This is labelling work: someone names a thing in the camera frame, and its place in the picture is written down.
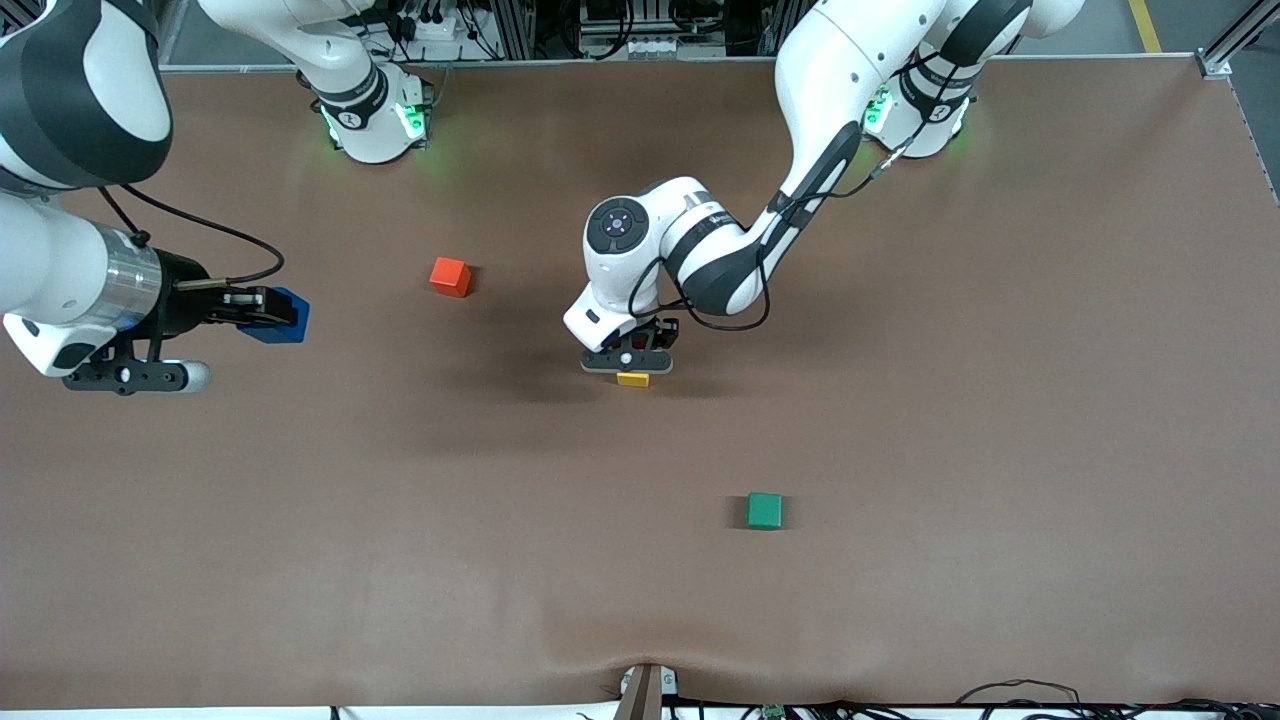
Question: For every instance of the aluminium frame profile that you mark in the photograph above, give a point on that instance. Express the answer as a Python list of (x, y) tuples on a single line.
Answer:
[(768, 20), (1225, 55), (512, 28)]

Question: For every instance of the brown table cover sheet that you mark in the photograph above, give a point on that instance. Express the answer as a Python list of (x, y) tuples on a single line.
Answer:
[(640, 600)]

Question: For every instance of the white terminal block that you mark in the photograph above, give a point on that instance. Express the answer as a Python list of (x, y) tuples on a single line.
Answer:
[(655, 46)]

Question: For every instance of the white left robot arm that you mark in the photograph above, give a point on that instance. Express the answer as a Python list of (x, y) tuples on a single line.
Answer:
[(840, 70)]

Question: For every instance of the orange wooden block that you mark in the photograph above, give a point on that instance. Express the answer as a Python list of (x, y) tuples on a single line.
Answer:
[(450, 277)]

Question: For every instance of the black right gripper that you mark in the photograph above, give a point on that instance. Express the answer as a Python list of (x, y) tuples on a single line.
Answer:
[(183, 292)]

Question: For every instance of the green wooden block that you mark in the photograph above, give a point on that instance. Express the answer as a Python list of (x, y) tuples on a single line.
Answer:
[(765, 510)]

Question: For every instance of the white power strip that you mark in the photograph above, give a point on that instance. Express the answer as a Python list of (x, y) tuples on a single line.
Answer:
[(430, 28)]

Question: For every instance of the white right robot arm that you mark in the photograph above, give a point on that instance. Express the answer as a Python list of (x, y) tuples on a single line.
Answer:
[(50, 270)]

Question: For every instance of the blue wooden block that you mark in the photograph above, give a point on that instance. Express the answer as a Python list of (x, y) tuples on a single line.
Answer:
[(302, 322)]

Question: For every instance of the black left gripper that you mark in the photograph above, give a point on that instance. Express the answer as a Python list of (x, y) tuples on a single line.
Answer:
[(662, 331)]

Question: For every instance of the yellow wooden block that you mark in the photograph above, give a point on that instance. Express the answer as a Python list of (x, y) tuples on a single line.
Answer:
[(633, 380)]

